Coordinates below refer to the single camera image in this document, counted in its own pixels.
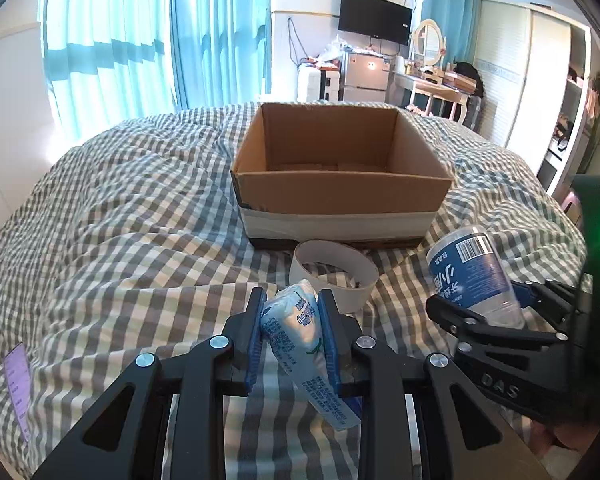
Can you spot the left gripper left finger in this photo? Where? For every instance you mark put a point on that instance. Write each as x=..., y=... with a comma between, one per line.
x=157, y=406

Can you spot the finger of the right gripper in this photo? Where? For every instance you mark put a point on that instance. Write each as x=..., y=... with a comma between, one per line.
x=467, y=325
x=552, y=300

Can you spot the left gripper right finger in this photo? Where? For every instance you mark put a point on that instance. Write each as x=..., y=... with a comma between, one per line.
x=420, y=418

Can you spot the clear plastic water bottle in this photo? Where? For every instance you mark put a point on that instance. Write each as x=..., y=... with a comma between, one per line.
x=468, y=271

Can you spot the blue tissue pack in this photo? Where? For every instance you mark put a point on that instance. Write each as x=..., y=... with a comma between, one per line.
x=291, y=324

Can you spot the person's right hand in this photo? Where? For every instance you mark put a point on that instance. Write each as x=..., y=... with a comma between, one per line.
x=580, y=436

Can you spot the purple label tag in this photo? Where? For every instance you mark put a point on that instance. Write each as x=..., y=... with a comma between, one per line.
x=18, y=380

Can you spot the cardboard box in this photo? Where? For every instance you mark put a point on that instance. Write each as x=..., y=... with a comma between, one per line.
x=359, y=175

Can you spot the checkered bed quilt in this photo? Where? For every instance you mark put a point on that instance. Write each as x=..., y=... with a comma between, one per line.
x=133, y=242

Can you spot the white sliding wardrobe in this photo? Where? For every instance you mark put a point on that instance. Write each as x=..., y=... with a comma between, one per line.
x=535, y=65

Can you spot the white dressing table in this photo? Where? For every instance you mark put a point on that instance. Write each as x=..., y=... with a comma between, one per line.
x=442, y=92

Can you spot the black bag on table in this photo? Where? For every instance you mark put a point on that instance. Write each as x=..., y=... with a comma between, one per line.
x=468, y=70

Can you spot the silver mini fridge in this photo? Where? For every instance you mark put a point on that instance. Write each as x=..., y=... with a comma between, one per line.
x=364, y=78

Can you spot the white suitcase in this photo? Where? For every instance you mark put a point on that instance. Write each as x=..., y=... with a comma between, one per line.
x=318, y=84

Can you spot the oval vanity mirror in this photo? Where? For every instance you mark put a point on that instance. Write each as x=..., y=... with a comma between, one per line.
x=428, y=45

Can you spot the right teal curtain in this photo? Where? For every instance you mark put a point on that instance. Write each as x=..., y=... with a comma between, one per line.
x=458, y=22

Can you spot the teal curtain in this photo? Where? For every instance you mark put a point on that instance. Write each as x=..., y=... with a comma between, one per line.
x=458, y=22
x=106, y=61
x=221, y=51

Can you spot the middle teal curtain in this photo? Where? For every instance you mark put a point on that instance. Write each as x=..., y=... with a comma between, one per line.
x=221, y=51

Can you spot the left teal curtain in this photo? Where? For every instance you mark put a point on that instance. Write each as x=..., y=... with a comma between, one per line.
x=106, y=61

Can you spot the black wall television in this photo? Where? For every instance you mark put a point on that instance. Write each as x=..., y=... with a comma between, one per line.
x=380, y=19

